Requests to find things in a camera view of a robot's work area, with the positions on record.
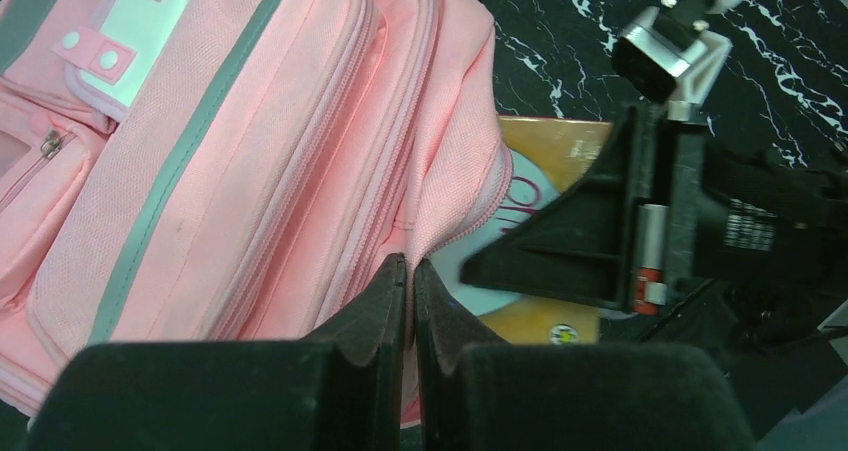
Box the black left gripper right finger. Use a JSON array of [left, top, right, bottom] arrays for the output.
[[414, 261, 756, 450]]

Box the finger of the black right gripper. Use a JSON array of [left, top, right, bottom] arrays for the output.
[[459, 104, 646, 312]]

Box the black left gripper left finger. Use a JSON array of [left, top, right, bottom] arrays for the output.
[[23, 254, 407, 450]]

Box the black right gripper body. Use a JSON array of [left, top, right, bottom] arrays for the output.
[[689, 137, 847, 352]]

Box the pink student backpack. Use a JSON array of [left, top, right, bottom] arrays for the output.
[[1, 0, 511, 416]]

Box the orange picture book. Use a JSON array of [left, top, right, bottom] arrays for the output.
[[431, 116, 611, 345]]

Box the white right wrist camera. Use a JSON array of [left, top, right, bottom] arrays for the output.
[[611, 0, 744, 122]]

